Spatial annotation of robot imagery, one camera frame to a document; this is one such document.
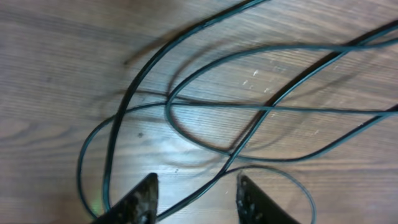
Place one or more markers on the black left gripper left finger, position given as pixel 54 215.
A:
pixel 139 206

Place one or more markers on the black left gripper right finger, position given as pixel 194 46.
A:
pixel 254 206

